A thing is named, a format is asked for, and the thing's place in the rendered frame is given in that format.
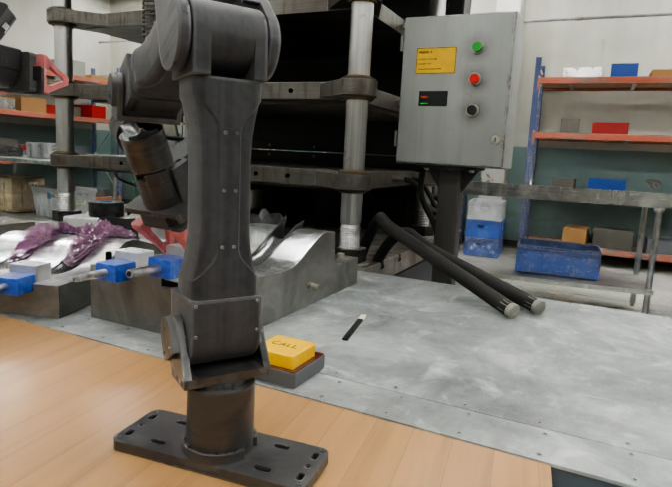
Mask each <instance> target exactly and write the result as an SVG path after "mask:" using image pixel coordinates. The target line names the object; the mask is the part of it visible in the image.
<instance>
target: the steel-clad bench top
mask: <svg viewBox="0 0 672 487"><path fill-rule="evenodd" d="M536 298H538V297H536ZM538 299H540V300H542V301H544V302H545V304H546V307H545V310H544V311H543V313H542V314H540V315H536V314H534V313H532V312H531V311H529V310H527V309H525V308H523V307H521V306H519V305H518V304H517V305H518V306H519V307H520V312H519V314H518V316H517V317H515V318H513V319H509V318H508V317H506V316H505V315H503V314H502V313H500V312H499V311H498V310H496V309H495V308H493V307H492V306H490V305H489V304H488V303H486V302H485V301H483V300H482V299H480V298H479V297H478V296H476V295H475V294H473V293H472V292H470V291H469V290H468V289H466V288H465V287H463V286H458V285H451V284H445V283H438V282H431V281H425V280H418V279H411V278H405V277H398V276H392V275H385V274H378V273H372V272H365V271H358V270H357V283H356V284H354V285H351V286H349V287H347V288H345V289H343V290H341V291H339V292H336V293H334V294H332V295H330V296H328V297H326V298H323V299H321V300H319V301H317V302H315V303H313V304H311V305H308V306H306V307H304V308H302V309H300V310H298V311H295V312H293V313H291V314H289V315H287V316H285V317H282V318H280V319H278V320H276V321H274V322H272V323H270V324H267V325H265V326H263V329H264V334H265V339H266V340H268V339H270V338H272V337H274V336H276V335H281V336H286V337H290V338H295V339H299V340H304V341H308V342H313V343H315V352H319V353H324V355H325V360H324V368H323V369H322V370H320V371H319V372H317V373H316V374H315V375H313V376H312V377H310V378H309V379H308V380H306V381H305V382H303V383H302V384H301V385H299V386H298V387H296V388H295V389H293V388H289V387H285V386H282V385H278V384H274V383H270V382H267V381H263V380H259V379H255V385H258V386H262V387H266V388H269V389H273V390H277V391H280V392H284V393H288V394H291V395H295V396H299V397H302V398H306V399H309V400H313V401H317V402H320V403H324V404H328V405H331V406H335V407H339V408H342V409H346V410H350V411H353V412H357V413H361V414H364V415H368V416H372V417H375V418H379V419H383V420H386V421H390V422H394V423H397V424H401V425H405V426H408V427H412V428H416V429H419V430H423V431H427V432H430V433H434V434H438V435H441V436H445V437H449V438H452V439H456V440H460V441H463V442H467V443H471V444H474V445H478V446H482V447H485V448H489V449H493V450H496V451H500V452H504V453H507V454H511V455H515V456H518V457H522V458H526V459H529V460H533V461H537V462H540V463H544V464H547V465H550V466H551V467H553V468H557V469H561V470H564V471H568V472H572V473H575V474H579V475H583V476H586V477H590V478H594V479H597V480H601V481H605V482H608V483H612V484H616V485H619V486H623V487H672V321H671V318H670V317H664V316H657V315H650V314H644V313H637V312H631V311H624V310H617V309H611V308H604V307H597V306H591V305H584V304H577V303H571V302H564V301H558V300H551V299H544V298H538ZM361 314H364V315H366V318H365V319H364V320H363V321H362V323H361V324H360V325H359V327H358V328H357V329H356V330H355V332H354V333H353V334H352V336H351V337H350V338H349V340H348V341H345V340H342V338H343V336H344V335H345V334H346V333H347V331H348V330H349V329H350V328H351V326H352V325H353V324H354V323H355V322H356V320H357V319H358V318H359V316H360V315H361ZM0 315H2V316H6V317H9V318H13V319H17V320H20V321H24V322H28V323H31V324H35V325H39V326H42V327H46V328H50V329H53V330H57V331H61V332H64V333H68V334H71V335H75V336H79V337H82V338H86V339H90V340H93V341H97V342H101V343H104V344H108V345H112V346H115V347H119V348H123V349H126V350H130V351H134V352H137V353H141V354H145V355H148V356H152V357H156V358H159V359H163V360H164V356H163V348H162V341H161V334H159V333H155V332H151V331H147V330H143V329H139V328H135V327H131V326H127V325H123V324H119V323H115V322H110V321H106V320H102V319H98V318H94V317H91V305H89V306H87V307H85V308H82V309H80V310H78V311H75V312H73V313H71V314H69V315H66V316H64V317H62V318H60V319H57V318H47V317H38V316H28V315H19V314H9V313H0Z"/></svg>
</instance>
